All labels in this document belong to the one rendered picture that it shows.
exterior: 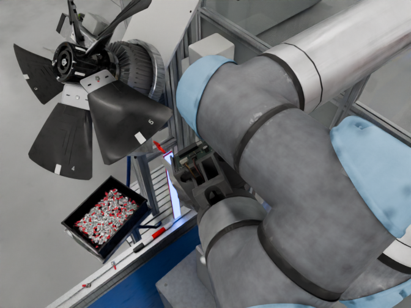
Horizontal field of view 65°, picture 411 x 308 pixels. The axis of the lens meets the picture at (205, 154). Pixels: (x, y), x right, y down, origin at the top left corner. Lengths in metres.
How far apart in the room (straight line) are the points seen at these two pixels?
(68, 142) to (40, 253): 1.13
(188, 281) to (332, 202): 0.65
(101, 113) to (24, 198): 1.51
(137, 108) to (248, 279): 0.72
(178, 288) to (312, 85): 0.63
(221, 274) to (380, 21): 0.28
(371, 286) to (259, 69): 0.38
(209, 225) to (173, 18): 0.92
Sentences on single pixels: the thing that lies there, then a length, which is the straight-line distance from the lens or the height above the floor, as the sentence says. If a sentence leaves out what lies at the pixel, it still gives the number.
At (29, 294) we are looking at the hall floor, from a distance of 2.08.
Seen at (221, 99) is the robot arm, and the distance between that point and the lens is 0.27.
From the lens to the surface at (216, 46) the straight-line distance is 1.49.
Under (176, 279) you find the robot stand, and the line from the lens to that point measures 0.84.
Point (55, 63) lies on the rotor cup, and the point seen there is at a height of 1.20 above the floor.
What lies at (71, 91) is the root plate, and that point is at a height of 1.13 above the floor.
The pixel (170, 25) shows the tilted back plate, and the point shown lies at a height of 1.21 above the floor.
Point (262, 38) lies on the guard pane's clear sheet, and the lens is 1.46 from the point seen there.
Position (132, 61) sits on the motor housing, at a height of 1.17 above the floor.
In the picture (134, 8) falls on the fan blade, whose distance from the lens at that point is 0.89.
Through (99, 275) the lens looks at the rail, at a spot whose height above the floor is 0.86.
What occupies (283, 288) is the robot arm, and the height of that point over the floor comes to 1.58.
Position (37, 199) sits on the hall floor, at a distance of 2.33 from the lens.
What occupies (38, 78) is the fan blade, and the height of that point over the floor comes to 1.06.
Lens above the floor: 1.81
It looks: 52 degrees down
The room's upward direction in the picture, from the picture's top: straight up
